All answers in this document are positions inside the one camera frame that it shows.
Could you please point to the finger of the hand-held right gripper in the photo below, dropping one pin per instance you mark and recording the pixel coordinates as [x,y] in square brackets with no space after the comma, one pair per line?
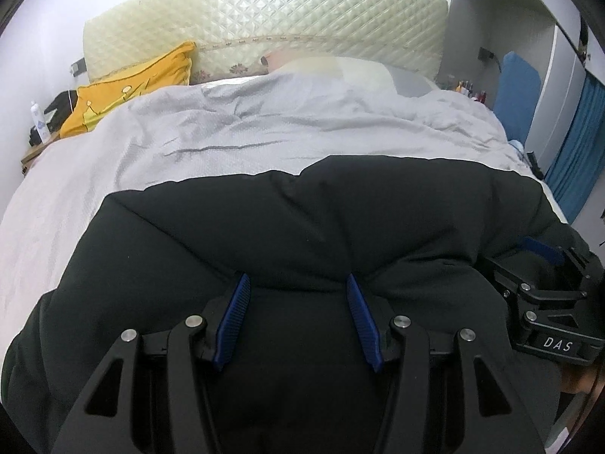
[541,250]
[515,279]

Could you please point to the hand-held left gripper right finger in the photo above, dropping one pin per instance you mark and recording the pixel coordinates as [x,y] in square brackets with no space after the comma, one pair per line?
[364,326]

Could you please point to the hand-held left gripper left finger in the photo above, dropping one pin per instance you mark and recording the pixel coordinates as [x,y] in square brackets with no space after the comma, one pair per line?
[231,326]

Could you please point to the black puffer jacket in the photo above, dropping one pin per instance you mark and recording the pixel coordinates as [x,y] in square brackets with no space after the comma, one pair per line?
[307,227]

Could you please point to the person's right hand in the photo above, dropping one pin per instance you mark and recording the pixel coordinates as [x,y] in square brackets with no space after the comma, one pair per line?
[576,380]

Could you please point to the blue curtain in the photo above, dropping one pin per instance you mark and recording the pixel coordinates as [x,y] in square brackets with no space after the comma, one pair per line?
[579,151]

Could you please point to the group of small bottles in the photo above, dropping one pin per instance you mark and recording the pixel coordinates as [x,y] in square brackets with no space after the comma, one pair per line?
[465,91]

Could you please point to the grey bed duvet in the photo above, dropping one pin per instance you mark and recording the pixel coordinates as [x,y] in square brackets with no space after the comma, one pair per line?
[236,127]

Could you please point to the white wardrobe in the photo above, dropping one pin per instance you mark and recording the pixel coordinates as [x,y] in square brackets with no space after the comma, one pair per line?
[520,9]

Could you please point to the grey pillow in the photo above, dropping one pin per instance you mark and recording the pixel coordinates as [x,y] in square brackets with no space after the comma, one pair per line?
[368,75]

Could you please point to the yellow pillow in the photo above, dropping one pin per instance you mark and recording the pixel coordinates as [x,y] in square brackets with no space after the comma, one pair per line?
[132,94]

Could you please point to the wooden nightstand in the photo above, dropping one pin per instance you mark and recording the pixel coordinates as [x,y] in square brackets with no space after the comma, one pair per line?
[33,156]

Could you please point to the white bottle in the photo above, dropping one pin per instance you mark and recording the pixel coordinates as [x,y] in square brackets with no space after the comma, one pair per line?
[40,125]

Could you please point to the black bag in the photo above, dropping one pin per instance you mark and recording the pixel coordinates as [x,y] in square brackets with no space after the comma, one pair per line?
[59,106]

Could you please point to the cream quilted headboard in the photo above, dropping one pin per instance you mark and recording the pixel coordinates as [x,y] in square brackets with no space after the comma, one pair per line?
[283,9]

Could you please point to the wall socket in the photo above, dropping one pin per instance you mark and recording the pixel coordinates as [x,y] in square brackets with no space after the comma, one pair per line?
[486,54]
[77,67]

